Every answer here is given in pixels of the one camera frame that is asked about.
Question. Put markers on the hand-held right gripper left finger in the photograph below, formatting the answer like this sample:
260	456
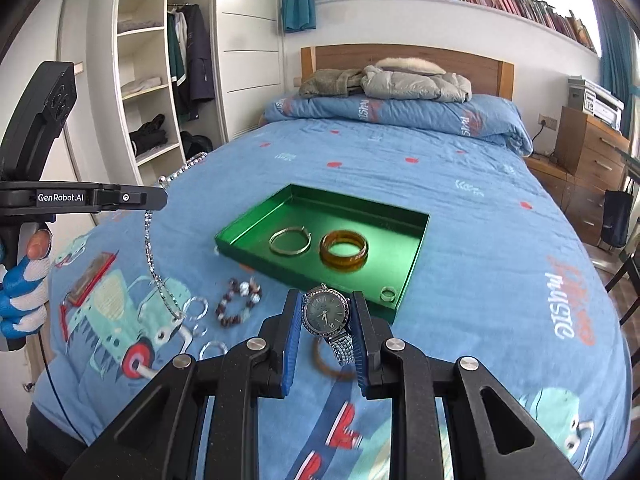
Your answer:
292	340

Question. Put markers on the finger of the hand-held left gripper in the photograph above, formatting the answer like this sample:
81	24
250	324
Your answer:
135	197

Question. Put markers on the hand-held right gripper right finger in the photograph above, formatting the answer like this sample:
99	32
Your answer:
361	340

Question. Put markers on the thin brown bangle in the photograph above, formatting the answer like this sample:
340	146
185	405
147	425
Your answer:
322	369

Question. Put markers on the silver wristwatch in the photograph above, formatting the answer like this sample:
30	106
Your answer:
326	311

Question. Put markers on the green metal tray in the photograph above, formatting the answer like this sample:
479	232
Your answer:
350	220

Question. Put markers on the person's left hand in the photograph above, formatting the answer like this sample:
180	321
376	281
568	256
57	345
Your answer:
25	280

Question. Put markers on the black clothes pile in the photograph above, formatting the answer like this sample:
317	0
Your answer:
150	135

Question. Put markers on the thick amber bangle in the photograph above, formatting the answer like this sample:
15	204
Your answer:
345	262

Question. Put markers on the black round bag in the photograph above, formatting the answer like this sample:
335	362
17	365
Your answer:
195	145

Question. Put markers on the silver bangle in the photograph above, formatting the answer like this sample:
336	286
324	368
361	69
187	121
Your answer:
270	244

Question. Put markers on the white folded clothes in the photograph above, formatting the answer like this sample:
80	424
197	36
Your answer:
142	86

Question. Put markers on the blue printed bedcover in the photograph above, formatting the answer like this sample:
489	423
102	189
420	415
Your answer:
475	260

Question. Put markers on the dark hanging jacket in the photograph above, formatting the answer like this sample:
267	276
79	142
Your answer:
197	60

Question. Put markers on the green white hanging garment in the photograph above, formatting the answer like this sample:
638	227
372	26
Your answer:
175	50

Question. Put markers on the grey folded clothes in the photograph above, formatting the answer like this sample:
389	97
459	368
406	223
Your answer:
142	25

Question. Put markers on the white wardrobe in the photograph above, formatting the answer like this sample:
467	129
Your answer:
250	35

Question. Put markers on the brown fleece robe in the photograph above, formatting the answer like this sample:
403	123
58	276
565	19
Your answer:
330	82

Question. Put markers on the folded blue duvet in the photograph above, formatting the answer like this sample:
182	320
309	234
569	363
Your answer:
425	115

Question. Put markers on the wooden nightstand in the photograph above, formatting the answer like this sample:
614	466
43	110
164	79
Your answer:
575	195

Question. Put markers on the grey puffer jacket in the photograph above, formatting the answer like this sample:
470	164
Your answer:
415	82

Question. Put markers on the wooden drawer cabinet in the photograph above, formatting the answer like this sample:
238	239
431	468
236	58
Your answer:
590	150

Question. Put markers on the white printer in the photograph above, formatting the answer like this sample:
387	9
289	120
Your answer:
600	105

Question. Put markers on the wall outlet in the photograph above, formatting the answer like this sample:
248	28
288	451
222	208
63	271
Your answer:
548	122

